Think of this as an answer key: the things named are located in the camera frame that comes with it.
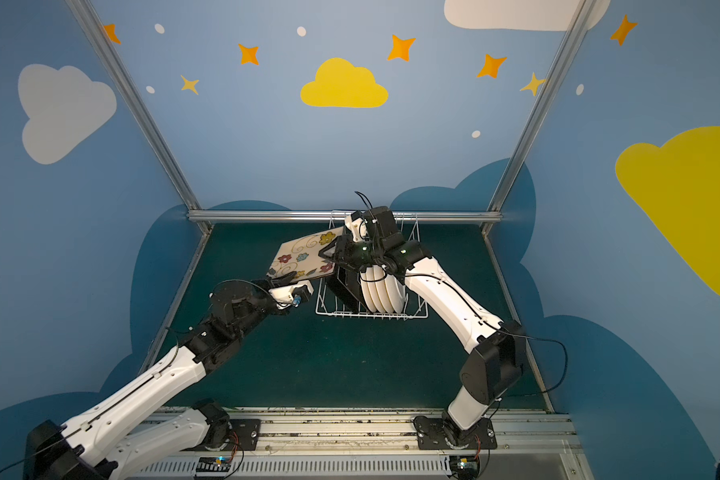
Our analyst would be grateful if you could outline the floral square plate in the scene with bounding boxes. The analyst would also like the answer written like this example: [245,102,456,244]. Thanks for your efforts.
[326,265,357,312]
[267,227,343,282]

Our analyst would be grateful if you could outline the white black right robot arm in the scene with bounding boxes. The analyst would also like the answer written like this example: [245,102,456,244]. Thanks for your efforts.
[319,207,526,435]

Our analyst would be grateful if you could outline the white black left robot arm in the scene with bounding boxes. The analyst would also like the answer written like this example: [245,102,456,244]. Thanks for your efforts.
[22,279,314,479]

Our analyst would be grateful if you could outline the white round plate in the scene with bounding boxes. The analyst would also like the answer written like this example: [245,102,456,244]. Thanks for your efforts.
[359,272,377,313]
[373,265,395,314]
[365,266,386,314]
[386,275,406,314]

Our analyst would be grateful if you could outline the left small circuit board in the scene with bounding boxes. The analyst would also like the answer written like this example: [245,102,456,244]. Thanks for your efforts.
[193,456,232,479]

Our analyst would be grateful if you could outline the small circuit board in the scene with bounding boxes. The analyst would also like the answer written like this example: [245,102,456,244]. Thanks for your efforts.
[193,456,232,479]
[449,456,480,480]

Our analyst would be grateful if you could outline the right small circuit board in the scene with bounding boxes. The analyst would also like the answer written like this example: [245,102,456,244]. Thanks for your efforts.
[449,456,480,480]

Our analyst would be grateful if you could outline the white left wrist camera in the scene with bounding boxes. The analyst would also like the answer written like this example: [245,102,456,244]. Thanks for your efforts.
[281,280,314,308]

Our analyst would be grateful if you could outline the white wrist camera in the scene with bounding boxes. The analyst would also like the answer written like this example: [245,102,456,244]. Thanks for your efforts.
[344,211,370,243]
[281,280,314,308]

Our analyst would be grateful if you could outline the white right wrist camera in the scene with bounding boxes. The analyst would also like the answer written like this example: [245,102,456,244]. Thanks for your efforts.
[344,211,370,243]

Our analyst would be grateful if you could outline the white wire dish rack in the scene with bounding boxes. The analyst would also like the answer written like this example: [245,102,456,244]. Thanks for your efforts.
[315,207,427,319]

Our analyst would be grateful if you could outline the aluminium back frame rail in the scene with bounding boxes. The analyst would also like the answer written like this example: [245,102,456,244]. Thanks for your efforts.
[187,210,502,224]

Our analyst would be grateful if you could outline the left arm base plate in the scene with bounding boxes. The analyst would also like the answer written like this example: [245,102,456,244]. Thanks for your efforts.
[202,419,261,452]

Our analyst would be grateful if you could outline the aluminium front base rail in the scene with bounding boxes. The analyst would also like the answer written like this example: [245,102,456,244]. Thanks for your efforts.
[128,408,592,479]

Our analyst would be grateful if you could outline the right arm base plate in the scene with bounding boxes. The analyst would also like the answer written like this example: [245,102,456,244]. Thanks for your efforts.
[412,415,498,450]

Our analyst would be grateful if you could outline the aluminium right corner post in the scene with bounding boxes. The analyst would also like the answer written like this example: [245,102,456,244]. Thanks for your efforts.
[481,0,599,241]

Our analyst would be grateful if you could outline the aluminium corner post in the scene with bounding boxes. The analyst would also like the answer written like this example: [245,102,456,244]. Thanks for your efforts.
[65,0,201,213]
[481,0,599,241]

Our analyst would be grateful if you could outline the aluminium left corner post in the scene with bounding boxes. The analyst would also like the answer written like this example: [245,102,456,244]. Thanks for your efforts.
[65,0,201,213]

